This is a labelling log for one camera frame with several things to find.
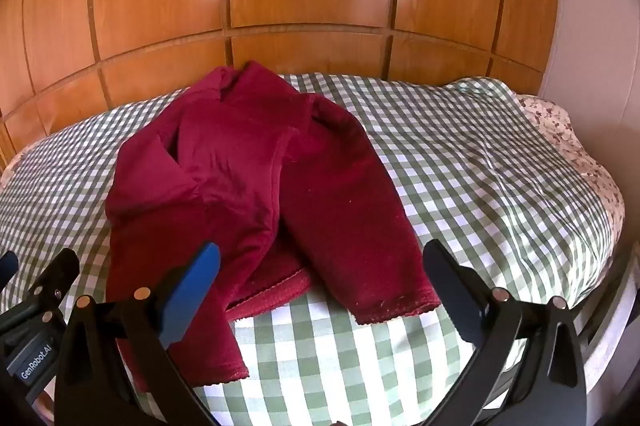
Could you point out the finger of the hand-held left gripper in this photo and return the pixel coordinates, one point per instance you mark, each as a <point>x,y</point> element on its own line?
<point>60,273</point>
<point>7,265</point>

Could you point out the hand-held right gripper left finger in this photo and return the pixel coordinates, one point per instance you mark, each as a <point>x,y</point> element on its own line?
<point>192,293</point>

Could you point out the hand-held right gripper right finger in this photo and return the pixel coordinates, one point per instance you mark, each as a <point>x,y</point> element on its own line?
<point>457,301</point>

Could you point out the dark red knit top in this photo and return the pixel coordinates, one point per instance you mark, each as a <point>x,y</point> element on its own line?
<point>240,156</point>

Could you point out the green white checked bed sheet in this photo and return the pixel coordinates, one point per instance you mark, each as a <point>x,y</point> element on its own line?
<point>450,166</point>

